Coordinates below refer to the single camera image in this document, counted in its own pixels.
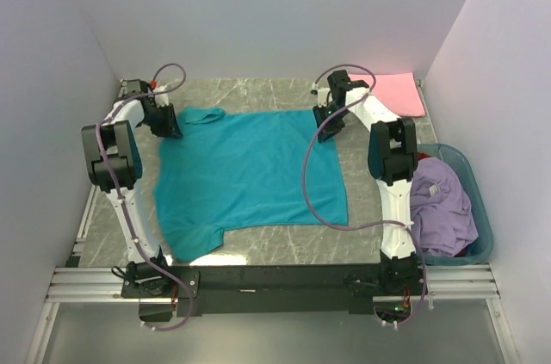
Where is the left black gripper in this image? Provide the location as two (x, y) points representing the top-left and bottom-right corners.
(141, 102), (183, 139)

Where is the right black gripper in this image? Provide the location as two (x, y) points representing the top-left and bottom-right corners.
(313, 102), (350, 143)

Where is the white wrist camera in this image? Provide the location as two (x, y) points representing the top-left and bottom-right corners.
(152, 84), (170, 108)
(311, 83), (332, 108)

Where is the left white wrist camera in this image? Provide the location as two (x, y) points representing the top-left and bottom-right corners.
(152, 84), (170, 108)

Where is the red t shirt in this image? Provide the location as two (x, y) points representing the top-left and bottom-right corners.
(455, 243), (474, 258)

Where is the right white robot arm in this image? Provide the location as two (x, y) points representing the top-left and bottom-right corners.
(301, 65), (422, 294)

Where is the teal t shirt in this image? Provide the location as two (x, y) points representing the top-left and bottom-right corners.
(152, 107), (349, 262)

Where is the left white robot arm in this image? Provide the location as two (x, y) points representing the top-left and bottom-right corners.
(81, 79), (183, 297)

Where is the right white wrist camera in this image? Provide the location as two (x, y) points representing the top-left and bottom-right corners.
(311, 83), (332, 108)

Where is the folded pink t shirt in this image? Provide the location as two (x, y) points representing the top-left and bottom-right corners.
(372, 72), (425, 118)

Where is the lavender t shirt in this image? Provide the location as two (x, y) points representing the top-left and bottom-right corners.
(410, 157), (479, 258)

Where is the aluminium frame rail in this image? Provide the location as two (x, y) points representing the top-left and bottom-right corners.
(46, 264), (500, 303)

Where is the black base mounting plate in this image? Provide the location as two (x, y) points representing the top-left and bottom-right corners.
(121, 263), (424, 317)

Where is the teal plastic laundry basket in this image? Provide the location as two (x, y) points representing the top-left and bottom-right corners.
(411, 143), (493, 266)

